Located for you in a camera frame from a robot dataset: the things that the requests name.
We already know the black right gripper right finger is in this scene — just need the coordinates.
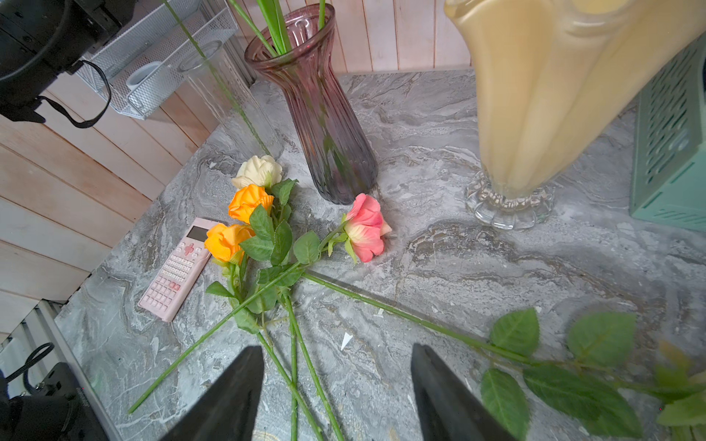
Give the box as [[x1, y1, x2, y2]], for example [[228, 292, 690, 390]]
[[411, 343, 514, 441]]

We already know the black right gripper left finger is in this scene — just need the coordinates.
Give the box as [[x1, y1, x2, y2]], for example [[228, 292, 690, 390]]
[[163, 345, 265, 441]]

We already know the cream white rose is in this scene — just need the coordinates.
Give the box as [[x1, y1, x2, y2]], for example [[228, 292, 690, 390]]
[[304, 274, 705, 440]]

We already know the small pink rose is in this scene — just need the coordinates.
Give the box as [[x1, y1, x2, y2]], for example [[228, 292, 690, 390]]
[[129, 194, 391, 413]]

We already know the orange rose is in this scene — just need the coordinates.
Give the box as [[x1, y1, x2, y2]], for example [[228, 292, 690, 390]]
[[229, 180, 344, 440], [205, 222, 331, 440]]

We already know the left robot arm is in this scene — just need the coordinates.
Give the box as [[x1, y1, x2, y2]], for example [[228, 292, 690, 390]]
[[1, 0, 136, 129]]

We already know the pink calculator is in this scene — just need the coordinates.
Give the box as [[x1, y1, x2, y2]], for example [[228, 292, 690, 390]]
[[138, 218, 217, 323]]

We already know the orange rose on table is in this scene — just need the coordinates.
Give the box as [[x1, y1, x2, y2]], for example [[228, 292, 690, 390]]
[[229, 180, 344, 440]]

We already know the mint green file organizer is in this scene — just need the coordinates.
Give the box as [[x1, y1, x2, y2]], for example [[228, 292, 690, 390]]
[[630, 35, 705, 232]]

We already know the clear glass vase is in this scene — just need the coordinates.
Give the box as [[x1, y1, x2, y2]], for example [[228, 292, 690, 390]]
[[178, 40, 284, 162]]

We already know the yellow ruffled vase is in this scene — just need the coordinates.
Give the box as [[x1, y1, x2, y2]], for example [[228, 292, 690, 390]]
[[444, 0, 705, 230]]

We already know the dark purple glass vase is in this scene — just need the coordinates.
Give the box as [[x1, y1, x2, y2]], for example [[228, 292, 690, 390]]
[[245, 5, 378, 205]]

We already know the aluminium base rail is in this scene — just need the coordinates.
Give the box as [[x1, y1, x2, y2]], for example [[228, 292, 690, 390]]
[[1, 301, 121, 440]]

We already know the white wire shelf rack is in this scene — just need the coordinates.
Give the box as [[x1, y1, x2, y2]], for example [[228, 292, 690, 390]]
[[77, 1, 238, 119]]

